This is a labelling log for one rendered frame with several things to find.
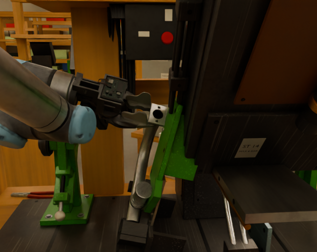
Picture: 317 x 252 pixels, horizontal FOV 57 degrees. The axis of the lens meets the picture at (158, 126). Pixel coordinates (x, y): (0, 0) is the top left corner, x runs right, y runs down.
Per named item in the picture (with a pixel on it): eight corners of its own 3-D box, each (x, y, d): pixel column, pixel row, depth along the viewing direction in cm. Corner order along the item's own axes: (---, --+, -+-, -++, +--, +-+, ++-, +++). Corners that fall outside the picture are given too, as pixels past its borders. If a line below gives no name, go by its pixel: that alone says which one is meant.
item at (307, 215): (339, 226, 48) (342, 209, 47) (243, 230, 47) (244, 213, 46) (249, 148, 85) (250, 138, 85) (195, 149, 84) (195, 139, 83)
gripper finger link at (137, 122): (160, 124, 65) (121, 109, 64) (154, 135, 70) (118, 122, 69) (164, 113, 67) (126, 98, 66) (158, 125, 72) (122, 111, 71)
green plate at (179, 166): (187, 203, 64) (216, 114, 60) (151, 196, 63) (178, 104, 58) (179, 181, 75) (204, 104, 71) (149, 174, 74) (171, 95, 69)
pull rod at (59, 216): (64, 223, 78) (62, 203, 76) (53, 223, 78) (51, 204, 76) (69, 212, 83) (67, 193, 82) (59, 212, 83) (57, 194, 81)
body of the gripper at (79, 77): (123, 106, 63) (67, 91, 61) (118, 125, 70) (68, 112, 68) (130, 79, 67) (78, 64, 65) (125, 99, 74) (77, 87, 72)
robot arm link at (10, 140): (20, 140, 54) (40, 89, 58) (-26, 135, 58) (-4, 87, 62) (45, 153, 61) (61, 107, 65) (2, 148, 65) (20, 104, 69)
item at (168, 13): (186, 60, 82) (187, 3, 79) (125, 60, 81) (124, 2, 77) (179, 58, 94) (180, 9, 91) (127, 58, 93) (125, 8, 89)
